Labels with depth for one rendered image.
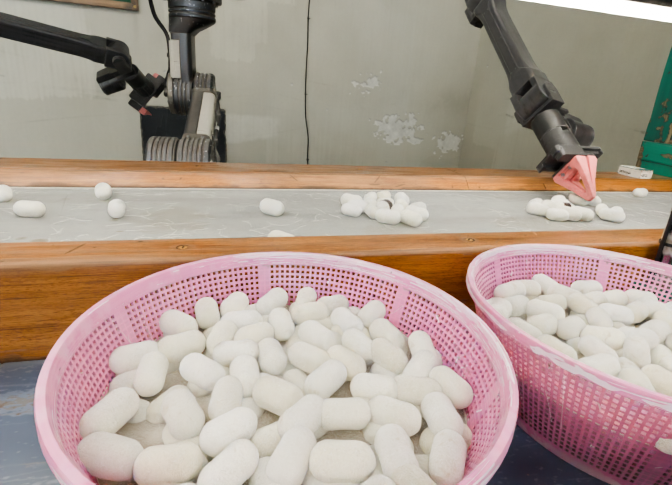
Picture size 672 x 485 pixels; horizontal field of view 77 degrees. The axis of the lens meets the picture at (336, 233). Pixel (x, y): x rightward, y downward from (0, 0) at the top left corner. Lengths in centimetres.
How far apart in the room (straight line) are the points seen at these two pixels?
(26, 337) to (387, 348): 30
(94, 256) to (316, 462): 27
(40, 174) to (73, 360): 53
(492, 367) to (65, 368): 25
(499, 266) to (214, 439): 33
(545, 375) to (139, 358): 27
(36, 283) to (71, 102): 222
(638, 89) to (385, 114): 135
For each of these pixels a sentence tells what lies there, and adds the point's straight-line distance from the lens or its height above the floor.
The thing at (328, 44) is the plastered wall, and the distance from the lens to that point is 272.
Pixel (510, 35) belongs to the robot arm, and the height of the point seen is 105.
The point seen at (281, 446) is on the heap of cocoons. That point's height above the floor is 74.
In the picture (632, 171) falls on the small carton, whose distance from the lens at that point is 122.
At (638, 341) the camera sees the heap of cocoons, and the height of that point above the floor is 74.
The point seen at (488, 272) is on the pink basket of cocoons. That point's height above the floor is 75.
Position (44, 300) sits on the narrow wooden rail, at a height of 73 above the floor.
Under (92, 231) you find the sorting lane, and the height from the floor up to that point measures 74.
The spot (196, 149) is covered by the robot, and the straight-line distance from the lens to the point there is 90.
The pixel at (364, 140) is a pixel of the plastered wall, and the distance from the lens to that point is 283.
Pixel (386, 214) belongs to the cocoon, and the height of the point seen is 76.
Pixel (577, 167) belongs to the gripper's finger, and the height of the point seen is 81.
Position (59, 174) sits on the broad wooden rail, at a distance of 79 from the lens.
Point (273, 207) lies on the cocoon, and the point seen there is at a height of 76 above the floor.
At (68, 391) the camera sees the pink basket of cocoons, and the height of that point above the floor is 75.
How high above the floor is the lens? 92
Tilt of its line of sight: 19 degrees down
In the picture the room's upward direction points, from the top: 4 degrees clockwise
